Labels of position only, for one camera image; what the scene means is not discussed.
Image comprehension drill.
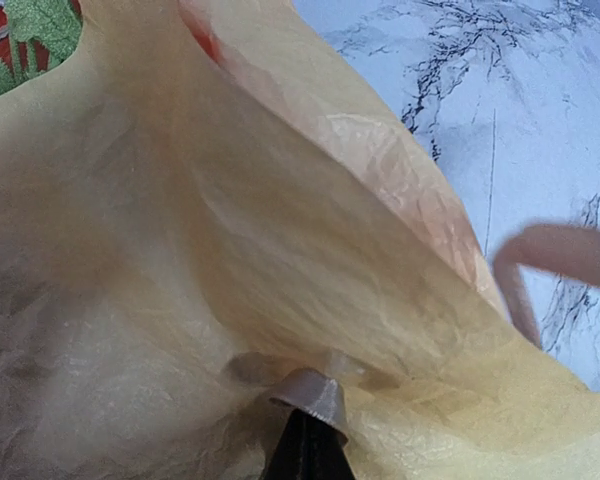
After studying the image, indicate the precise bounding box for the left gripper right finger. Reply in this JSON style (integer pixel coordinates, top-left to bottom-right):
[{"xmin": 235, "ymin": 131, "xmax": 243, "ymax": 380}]
[{"xmin": 302, "ymin": 416, "xmax": 355, "ymax": 480}]

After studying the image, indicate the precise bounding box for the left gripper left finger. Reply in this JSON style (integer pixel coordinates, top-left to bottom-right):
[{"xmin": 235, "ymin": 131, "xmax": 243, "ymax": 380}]
[{"xmin": 263, "ymin": 410, "xmax": 305, "ymax": 480}]

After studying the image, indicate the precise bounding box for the orange wrapping paper sheet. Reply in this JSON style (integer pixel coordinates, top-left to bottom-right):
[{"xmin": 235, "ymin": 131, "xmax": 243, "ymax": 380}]
[{"xmin": 0, "ymin": 1, "xmax": 600, "ymax": 479}]

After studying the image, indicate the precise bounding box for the beige raffia string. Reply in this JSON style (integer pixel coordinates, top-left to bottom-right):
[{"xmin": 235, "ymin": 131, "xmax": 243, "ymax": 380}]
[{"xmin": 269, "ymin": 222, "xmax": 600, "ymax": 444}]

